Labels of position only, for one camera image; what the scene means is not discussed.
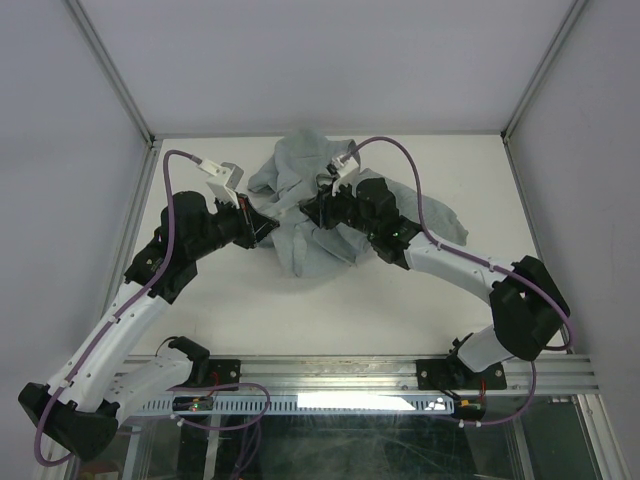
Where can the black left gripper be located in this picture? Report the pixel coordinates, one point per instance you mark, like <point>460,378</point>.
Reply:
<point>254,226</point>

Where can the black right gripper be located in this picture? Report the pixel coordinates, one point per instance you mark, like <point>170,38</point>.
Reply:
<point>320,209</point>

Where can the grey zip-up jacket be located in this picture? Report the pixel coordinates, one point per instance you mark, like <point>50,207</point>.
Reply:
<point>304,250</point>

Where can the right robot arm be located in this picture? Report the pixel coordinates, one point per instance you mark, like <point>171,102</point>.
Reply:
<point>526,305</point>

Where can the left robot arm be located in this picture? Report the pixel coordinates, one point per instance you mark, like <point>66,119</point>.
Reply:
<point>157,276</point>

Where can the small electronics board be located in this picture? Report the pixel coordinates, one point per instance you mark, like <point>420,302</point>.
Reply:
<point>193,403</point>

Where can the black yellow connector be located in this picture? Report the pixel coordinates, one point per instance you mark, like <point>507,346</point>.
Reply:
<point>470,409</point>

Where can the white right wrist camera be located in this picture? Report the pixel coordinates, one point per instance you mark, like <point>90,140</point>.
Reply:
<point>339,172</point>

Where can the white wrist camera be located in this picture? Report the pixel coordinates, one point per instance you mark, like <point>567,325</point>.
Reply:
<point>222,179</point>
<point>339,172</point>

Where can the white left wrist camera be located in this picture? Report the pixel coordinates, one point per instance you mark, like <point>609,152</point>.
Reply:
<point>222,179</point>

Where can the aluminium front rail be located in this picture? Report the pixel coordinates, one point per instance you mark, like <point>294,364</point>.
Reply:
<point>325,372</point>

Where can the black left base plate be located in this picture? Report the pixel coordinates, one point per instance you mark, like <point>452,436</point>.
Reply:
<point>224,372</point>

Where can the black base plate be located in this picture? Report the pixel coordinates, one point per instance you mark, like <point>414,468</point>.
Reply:
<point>224,372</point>
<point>447,373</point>

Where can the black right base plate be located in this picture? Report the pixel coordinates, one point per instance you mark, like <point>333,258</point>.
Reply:
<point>447,373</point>

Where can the grey slotted cable duct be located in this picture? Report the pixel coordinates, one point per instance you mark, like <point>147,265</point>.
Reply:
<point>309,403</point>

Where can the left aluminium frame post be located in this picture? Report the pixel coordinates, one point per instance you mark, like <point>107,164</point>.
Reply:
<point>87,29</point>

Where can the aluminium frame post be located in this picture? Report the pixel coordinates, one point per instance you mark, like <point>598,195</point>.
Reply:
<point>542,70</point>
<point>87,29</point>

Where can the right aluminium frame post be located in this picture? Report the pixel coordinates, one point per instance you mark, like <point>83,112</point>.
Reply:
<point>542,70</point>

